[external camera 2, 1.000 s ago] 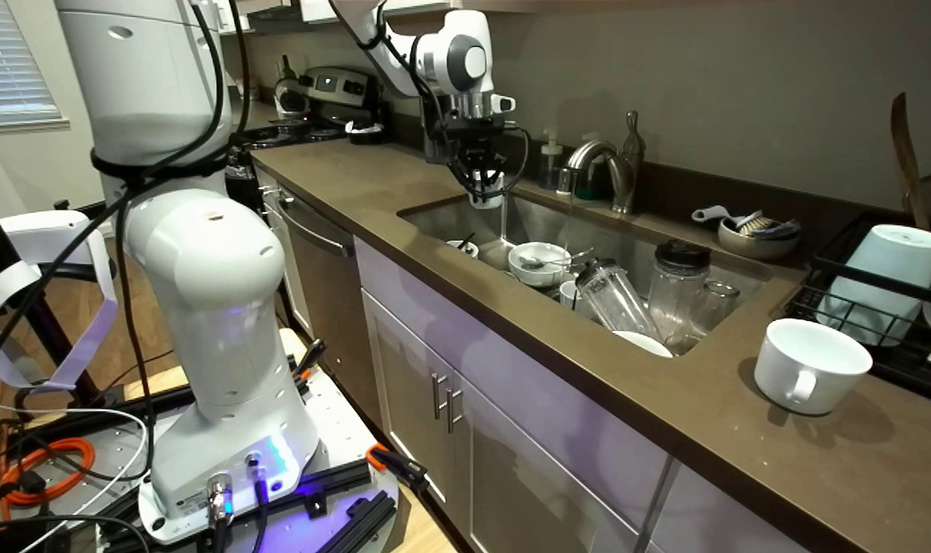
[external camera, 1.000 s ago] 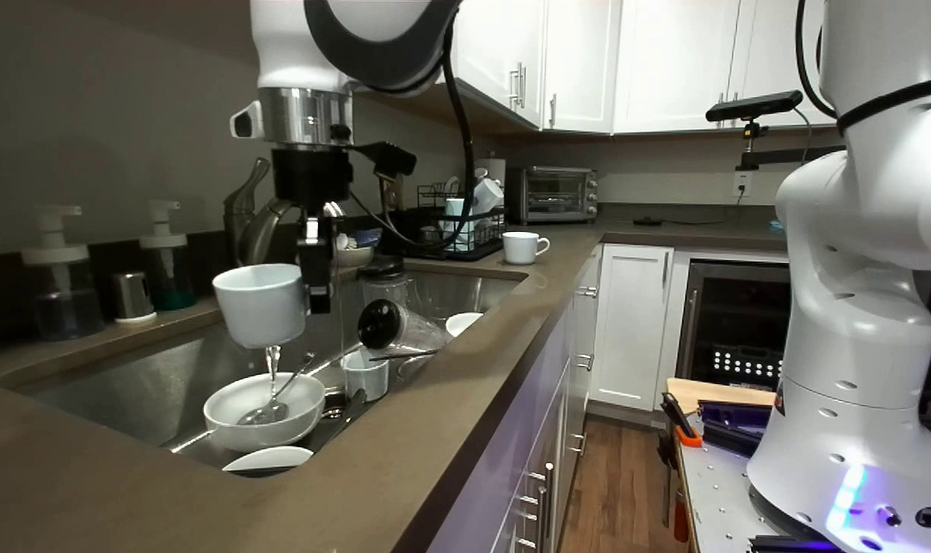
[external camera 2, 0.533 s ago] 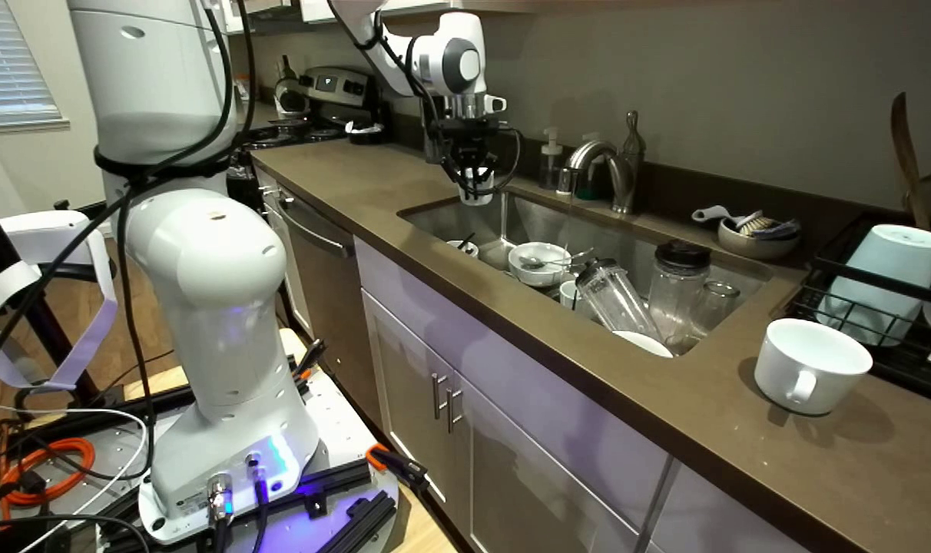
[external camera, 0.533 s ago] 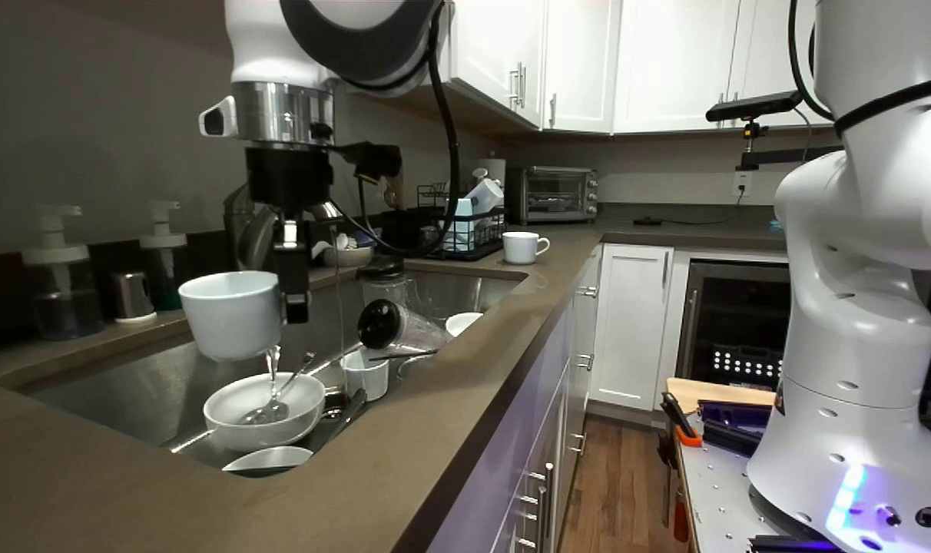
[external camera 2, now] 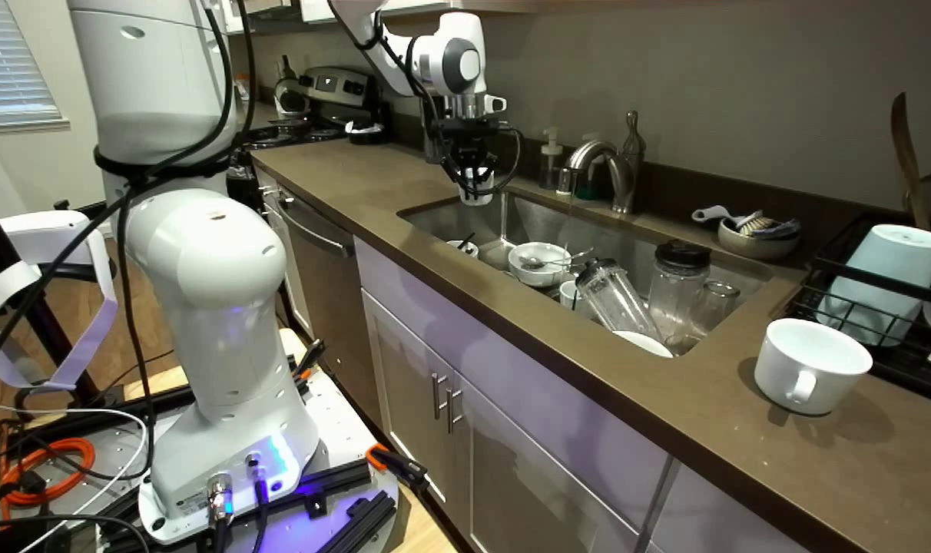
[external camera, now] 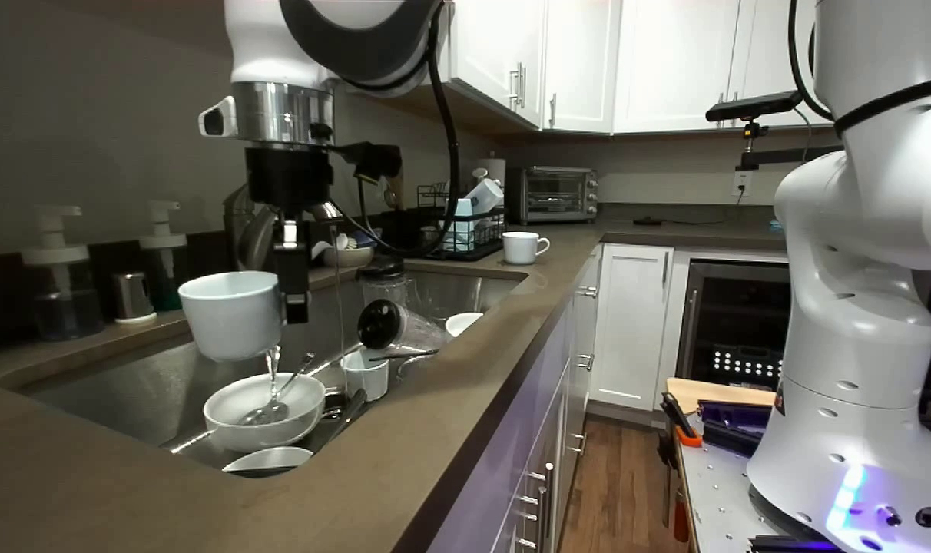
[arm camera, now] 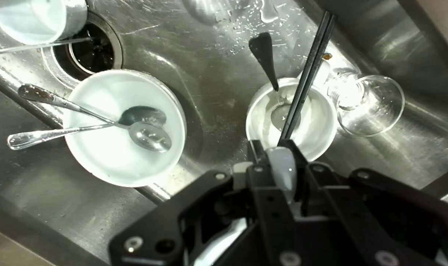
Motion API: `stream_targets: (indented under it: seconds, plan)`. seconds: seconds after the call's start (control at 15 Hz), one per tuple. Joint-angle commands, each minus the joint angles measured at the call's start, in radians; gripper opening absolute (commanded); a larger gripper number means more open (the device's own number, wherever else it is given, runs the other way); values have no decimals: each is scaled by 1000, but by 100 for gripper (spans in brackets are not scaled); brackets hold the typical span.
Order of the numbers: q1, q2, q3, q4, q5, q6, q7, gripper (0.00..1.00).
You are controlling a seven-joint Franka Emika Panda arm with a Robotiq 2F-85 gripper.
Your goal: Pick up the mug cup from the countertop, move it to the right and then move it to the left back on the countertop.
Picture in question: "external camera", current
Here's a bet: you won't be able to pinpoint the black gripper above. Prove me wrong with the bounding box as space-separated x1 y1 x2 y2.
244 146 332 325

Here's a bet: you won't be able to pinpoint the white mug cup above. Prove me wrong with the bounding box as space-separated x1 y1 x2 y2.
177 270 282 363

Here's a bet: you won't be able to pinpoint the small white cup in sink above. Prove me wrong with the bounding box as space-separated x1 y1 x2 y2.
341 349 391 402

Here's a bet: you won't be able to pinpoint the white mug on counter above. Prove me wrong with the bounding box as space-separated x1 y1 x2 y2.
503 230 551 264

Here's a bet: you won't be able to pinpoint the clear blender jar black lid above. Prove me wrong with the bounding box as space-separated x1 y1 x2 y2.
355 297 448 349

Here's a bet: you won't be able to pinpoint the black dish rack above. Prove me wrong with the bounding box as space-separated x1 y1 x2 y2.
378 205 501 262

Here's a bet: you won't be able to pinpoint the soap dispenser bottle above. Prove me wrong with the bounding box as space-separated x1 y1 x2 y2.
139 200 186 310

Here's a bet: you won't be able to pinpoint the metal spoon in bowl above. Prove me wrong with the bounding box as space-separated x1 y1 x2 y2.
240 346 317 425

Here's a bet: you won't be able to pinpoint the white container in rack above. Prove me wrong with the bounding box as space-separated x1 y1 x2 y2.
444 197 475 251

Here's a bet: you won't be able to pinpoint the white bowl in sink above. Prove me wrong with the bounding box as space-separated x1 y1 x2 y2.
203 372 324 452

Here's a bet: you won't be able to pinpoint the white plate in sink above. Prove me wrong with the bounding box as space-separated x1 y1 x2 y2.
222 445 312 474

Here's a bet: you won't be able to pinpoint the silver toaster oven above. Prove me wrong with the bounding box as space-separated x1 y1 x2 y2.
520 165 597 221

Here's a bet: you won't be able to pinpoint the white upper cabinets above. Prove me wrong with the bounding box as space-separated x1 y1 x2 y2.
439 0 814 136

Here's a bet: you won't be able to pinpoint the black built-in oven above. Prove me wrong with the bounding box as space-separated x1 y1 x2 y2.
676 258 788 389

